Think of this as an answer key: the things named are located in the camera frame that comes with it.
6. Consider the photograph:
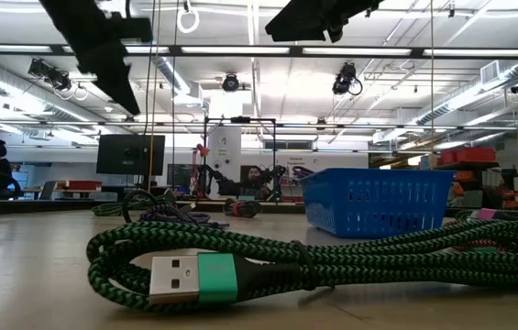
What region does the red storage bin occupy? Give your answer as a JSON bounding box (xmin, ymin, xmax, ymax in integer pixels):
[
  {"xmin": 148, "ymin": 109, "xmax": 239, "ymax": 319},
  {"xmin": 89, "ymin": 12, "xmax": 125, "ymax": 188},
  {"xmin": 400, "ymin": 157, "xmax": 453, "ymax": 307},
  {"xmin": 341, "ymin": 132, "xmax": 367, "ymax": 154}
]
[{"xmin": 439, "ymin": 146, "xmax": 498, "ymax": 166}]

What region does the white pillar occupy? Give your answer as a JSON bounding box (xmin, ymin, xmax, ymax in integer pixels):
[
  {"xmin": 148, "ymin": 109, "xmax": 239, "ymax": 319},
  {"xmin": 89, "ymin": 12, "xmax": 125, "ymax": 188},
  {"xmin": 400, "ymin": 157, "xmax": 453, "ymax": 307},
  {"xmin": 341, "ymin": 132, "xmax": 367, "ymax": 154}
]
[{"xmin": 206, "ymin": 126, "xmax": 243, "ymax": 196}]

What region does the black monitor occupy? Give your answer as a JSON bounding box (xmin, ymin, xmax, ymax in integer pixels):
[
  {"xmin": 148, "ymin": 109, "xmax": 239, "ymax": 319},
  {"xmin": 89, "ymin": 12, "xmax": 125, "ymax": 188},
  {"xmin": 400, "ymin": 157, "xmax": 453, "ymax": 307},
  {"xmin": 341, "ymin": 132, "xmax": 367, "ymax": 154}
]
[{"xmin": 95, "ymin": 133, "xmax": 167, "ymax": 177}]

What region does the red desk lamp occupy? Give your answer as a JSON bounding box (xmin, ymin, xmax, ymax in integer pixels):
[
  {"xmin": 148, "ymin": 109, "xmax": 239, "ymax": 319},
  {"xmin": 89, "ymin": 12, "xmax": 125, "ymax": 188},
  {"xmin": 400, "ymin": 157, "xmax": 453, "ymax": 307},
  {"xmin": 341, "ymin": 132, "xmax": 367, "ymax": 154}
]
[{"xmin": 193, "ymin": 142, "xmax": 212, "ymax": 193}]

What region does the blue plastic basket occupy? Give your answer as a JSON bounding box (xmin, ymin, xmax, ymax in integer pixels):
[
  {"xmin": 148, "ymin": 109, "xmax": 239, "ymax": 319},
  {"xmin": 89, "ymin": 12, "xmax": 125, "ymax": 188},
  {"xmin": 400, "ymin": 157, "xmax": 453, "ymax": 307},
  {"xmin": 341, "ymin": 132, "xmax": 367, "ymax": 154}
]
[{"xmin": 299, "ymin": 167, "xmax": 456, "ymax": 239}]

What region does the black USB cable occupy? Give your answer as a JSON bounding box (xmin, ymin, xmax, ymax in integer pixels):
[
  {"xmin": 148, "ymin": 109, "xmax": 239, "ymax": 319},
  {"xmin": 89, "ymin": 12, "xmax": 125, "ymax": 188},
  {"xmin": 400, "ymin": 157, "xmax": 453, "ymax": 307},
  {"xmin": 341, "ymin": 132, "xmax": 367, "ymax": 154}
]
[{"xmin": 121, "ymin": 189, "xmax": 161, "ymax": 225}]

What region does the magenta braided USB cable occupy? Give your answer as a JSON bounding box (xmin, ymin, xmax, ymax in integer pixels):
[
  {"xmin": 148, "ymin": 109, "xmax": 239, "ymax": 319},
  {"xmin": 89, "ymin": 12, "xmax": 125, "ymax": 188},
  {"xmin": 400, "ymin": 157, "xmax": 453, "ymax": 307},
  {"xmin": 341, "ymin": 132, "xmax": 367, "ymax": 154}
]
[{"xmin": 453, "ymin": 206, "xmax": 518, "ymax": 254}]

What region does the white hanging cable loop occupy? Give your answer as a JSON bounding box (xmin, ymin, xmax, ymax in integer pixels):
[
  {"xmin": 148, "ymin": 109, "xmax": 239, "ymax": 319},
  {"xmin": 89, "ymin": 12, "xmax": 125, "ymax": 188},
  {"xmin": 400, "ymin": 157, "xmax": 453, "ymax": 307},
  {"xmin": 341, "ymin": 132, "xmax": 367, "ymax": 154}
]
[{"xmin": 175, "ymin": 6, "xmax": 201, "ymax": 35}]

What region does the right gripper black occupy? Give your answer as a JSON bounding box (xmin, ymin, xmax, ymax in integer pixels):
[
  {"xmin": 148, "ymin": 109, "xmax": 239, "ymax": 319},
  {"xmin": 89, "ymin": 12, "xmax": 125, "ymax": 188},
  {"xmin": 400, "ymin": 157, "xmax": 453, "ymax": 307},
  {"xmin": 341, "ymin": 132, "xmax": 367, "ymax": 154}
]
[{"xmin": 264, "ymin": 0, "xmax": 386, "ymax": 44}]

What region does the green braided USB cable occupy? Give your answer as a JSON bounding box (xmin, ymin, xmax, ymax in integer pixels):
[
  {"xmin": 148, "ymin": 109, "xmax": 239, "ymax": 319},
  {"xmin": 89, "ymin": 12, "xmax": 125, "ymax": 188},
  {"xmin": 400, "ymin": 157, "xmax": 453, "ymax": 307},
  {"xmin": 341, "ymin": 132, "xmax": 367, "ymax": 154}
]
[
  {"xmin": 91, "ymin": 194, "xmax": 178, "ymax": 217},
  {"xmin": 86, "ymin": 218, "xmax": 518, "ymax": 315}
]

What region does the red tray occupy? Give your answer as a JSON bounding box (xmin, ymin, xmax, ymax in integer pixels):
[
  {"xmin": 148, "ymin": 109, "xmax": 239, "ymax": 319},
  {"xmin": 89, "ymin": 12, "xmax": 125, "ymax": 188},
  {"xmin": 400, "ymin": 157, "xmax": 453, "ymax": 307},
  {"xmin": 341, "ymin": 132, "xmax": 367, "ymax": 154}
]
[{"xmin": 55, "ymin": 179, "xmax": 104, "ymax": 192}]

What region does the shelf with orange bins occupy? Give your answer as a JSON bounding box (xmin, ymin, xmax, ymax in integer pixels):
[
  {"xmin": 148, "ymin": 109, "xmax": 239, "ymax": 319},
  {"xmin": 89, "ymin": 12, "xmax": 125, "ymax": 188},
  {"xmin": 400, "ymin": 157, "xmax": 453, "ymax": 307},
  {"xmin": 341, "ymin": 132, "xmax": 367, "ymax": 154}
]
[{"xmin": 436, "ymin": 159, "xmax": 518, "ymax": 210}]

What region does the blue braided USB cable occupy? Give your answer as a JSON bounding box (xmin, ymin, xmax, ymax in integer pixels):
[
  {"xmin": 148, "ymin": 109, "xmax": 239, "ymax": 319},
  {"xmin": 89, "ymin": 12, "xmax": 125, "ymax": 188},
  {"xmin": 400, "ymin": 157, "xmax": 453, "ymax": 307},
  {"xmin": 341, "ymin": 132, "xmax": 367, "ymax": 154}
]
[{"xmin": 138, "ymin": 203, "xmax": 230, "ymax": 230}]

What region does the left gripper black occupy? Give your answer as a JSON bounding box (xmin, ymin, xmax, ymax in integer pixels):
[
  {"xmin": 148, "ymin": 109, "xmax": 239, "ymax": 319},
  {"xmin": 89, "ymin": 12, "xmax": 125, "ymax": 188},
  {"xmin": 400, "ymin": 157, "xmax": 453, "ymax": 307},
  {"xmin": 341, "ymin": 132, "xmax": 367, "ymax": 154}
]
[{"xmin": 38, "ymin": 0, "xmax": 155, "ymax": 116}]

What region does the black cable with red band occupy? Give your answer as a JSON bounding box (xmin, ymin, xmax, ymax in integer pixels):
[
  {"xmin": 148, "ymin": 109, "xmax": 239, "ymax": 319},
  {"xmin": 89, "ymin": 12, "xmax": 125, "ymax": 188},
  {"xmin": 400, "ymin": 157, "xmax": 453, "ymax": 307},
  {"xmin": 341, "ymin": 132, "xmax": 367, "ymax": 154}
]
[{"xmin": 222, "ymin": 197, "xmax": 263, "ymax": 219}]

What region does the overhead LED light bar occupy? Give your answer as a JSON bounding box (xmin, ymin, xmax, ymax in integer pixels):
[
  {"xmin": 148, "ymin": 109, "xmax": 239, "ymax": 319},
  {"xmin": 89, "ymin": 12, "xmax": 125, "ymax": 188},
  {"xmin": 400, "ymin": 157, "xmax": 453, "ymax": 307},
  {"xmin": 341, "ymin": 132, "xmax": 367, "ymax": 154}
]
[{"xmin": 0, "ymin": 43, "xmax": 518, "ymax": 60}]

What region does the background black metal frame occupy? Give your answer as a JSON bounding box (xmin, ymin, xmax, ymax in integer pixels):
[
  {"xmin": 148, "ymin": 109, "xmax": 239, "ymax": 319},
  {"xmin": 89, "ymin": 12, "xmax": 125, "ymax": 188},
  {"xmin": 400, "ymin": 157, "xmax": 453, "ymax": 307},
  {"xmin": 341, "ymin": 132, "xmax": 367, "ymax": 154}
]
[{"xmin": 202, "ymin": 115, "xmax": 279, "ymax": 203}]

